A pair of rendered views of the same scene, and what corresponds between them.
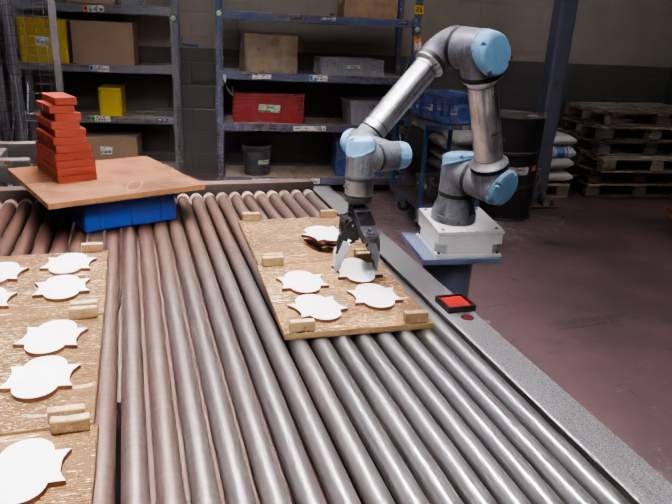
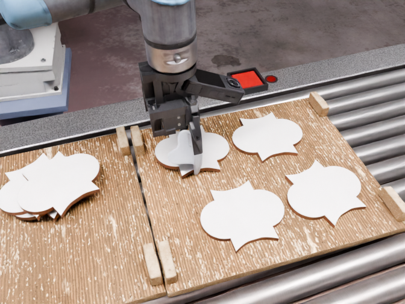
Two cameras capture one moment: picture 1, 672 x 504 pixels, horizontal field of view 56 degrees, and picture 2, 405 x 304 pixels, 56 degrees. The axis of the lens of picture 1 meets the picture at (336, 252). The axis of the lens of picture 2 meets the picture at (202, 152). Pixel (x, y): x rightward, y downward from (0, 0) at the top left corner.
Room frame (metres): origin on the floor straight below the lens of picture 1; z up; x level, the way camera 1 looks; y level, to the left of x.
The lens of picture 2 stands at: (1.56, 0.44, 1.48)
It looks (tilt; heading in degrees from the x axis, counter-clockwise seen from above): 47 degrees down; 270
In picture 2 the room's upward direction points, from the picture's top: straight up
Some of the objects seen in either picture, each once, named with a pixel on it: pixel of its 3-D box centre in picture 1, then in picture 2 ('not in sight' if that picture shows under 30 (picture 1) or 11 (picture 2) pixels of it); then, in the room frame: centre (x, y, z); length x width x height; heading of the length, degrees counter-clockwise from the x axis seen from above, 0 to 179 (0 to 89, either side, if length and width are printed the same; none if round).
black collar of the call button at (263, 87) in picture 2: (455, 303); (246, 81); (1.45, -0.31, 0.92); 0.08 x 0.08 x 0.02; 18
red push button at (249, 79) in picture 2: (455, 303); (246, 81); (1.45, -0.31, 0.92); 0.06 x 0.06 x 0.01; 18
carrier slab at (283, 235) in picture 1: (303, 239); (20, 230); (1.86, 0.10, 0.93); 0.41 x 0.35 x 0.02; 17
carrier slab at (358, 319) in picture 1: (337, 293); (255, 176); (1.46, -0.01, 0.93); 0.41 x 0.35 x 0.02; 16
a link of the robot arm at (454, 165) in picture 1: (460, 171); not in sight; (2.03, -0.39, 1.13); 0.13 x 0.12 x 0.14; 37
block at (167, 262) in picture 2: (272, 261); (167, 262); (1.61, 0.17, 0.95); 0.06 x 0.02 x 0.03; 106
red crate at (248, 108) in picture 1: (267, 105); not in sight; (6.06, 0.72, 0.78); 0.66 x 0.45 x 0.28; 101
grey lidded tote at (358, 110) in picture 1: (368, 110); not in sight; (6.22, -0.25, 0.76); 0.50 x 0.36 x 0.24; 107
